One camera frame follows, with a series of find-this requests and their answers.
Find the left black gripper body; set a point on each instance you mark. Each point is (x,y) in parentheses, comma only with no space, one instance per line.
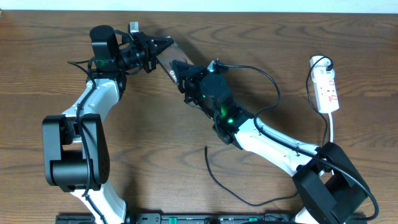
(149,58)

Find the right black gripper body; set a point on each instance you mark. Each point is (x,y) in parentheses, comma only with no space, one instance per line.
(192,91)

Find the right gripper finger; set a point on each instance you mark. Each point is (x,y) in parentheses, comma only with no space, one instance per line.
(180,67)
(180,81)

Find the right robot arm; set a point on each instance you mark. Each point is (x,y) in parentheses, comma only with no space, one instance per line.
(328,183)

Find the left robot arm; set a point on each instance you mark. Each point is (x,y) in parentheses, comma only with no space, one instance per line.
(76,156)

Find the white USB charger adapter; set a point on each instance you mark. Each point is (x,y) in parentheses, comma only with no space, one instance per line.
(322,61)

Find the white power strip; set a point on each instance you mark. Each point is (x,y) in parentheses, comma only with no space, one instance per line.
(325,90)

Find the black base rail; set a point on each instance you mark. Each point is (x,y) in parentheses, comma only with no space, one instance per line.
(156,218)

